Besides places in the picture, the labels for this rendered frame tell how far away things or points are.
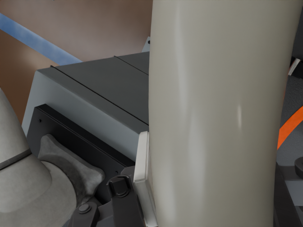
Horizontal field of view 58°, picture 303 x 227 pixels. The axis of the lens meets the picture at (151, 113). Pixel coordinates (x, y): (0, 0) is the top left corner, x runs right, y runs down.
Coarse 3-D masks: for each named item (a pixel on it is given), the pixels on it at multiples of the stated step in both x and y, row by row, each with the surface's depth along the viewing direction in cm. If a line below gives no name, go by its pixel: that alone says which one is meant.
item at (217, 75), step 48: (192, 0) 5; (240, 0) 4; (288, 0) 5; (192, 48) 5; (240, 48) 5; (288, 48) 5; (192, 96) 5; (240, 96) 5; (192, 144) 5; (240, 144) 5; (192, 192) 6; (240, 192) 5
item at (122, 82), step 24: (144, 48) 138; (48, 72) 68; (72, 72) 74; (96, 72) 81; (120, 72) 90; (144, 72) 100; (48, 96) 68; (72, 96) 65; (96, 96) 68; (120, 96) 74; (144, 96) 81; (24, 120) 73; (72, 120) 67; (96, 120) 64; (120, 120) 63; (144, 120) 67; (120, 144) 63
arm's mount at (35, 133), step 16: (48, 112) 66; (32, 128) 67; (48, 128) 65; (64, 128) 63; (80, 128) 66; (32, 144) 69; (64, 144) 65; (80, 144) 63; (96, 144) 63; (96, 160) 62; (112, 160) 61; (128, 160) 62; (112, 176) 62; (96, 192) 65; (64, 224) 72
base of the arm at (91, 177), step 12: (48, 144) 64; (60, 144) 65; (48, 156) 63; (60, 156) 63; (72, 156) 63; (60, 168) 60; (72, 168) 61; (84, 168) 62; (96, 168) 62; (72, 180) 60; (84, 180) 62; (96, 180) 62; (84, 192) 62
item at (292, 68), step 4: (292, 56) 114; (292, 60) 114; (296, 60) 112; (300, 60) 111; (292, 64) 113; (296, 64) 112; (300, 64) 111; (292, 68) 113; (296, 68) 112; (300, 68) 112; (292, 72) 113; (296, 72) 113; (300, 72) 112; (296, 76) 115; (300, 76) 112
